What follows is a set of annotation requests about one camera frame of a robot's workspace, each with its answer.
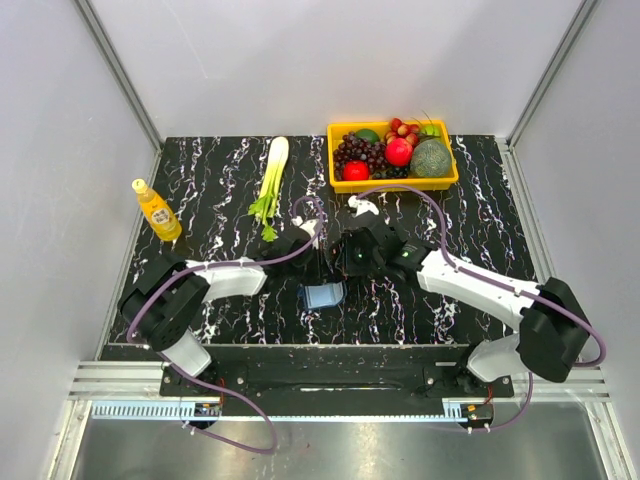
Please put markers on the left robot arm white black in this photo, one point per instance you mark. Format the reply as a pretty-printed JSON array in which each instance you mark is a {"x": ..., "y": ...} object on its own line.
[{"x": 161, "y": 305}]

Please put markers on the blue leather card holder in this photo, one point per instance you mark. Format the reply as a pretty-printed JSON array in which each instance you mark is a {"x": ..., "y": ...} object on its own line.
[{"x": 317, "y": 297}]

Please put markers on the green netted melon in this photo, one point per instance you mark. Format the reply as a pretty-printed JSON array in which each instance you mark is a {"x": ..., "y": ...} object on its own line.
[{"x": 430, "y": 159}]

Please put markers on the yellow plastic fruit bin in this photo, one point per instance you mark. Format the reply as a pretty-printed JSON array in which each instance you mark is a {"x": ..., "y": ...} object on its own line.
[{"x": 335, "y": 133}]

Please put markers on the green apple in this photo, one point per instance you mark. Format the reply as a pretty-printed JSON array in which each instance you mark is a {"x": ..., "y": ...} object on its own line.
[{"x": 429, "y": 132}]

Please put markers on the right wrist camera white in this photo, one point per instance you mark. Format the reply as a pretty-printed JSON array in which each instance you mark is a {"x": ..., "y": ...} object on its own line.
[{"x": 360, "y": 206}]

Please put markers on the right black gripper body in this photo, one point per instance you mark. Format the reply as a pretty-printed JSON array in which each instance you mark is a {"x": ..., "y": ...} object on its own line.
[{"x": 355, "y": 262}]

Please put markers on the dark blueberry cluster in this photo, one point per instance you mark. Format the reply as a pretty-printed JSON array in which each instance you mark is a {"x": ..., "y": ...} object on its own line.
[{"x": 389, "y": 173}]

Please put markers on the green avocado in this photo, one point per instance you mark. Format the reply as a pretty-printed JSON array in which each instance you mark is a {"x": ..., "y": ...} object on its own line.
[{"x": 367, "y": 135}]

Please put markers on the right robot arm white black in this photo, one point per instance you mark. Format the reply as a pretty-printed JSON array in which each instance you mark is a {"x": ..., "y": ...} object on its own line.
[{"x": 549, "y": 329}]

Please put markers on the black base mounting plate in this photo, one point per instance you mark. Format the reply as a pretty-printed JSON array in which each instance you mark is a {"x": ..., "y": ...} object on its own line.
[{"x": 419, "y": 378}]

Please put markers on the celery stalk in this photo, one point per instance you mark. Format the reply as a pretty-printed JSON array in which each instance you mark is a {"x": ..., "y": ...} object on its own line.
[{"x": 265, "y": 206}]

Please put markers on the purple grape bunch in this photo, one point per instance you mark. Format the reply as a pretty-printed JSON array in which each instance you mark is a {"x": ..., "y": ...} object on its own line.
[{"x": 352, "y": 148}]

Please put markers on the red apple front left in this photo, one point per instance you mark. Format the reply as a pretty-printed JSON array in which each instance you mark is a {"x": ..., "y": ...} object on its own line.
[{"x": 355, "y": 171}]

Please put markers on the red cherry cluster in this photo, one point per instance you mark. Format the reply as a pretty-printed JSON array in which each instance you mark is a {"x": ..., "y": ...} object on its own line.
[{"x": 407, "y": 131}]

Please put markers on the yellow juice bottle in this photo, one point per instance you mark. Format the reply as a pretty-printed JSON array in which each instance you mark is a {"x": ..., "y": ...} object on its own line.
[{"x": 157, "y": 212}]

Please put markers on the red pink peach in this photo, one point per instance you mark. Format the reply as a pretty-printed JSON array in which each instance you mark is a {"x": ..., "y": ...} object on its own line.
[{"x": 398, "y": 152}]

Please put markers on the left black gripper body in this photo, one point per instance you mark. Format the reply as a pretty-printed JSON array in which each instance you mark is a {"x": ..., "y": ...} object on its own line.
[{"x": 310, "y": 268}]

